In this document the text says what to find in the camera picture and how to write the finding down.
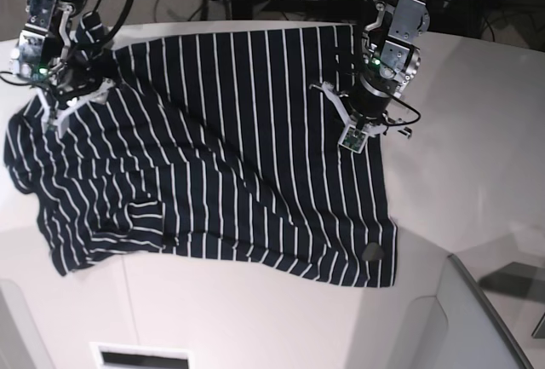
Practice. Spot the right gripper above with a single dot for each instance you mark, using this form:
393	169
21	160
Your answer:
62	69

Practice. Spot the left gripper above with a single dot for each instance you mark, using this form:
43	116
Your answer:
375	102

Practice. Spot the navy white striped t-shirt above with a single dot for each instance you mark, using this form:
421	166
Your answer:
216	146

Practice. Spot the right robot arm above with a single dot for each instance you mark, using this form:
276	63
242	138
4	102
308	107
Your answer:
55	17

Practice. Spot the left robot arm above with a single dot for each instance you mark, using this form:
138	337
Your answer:
401	20

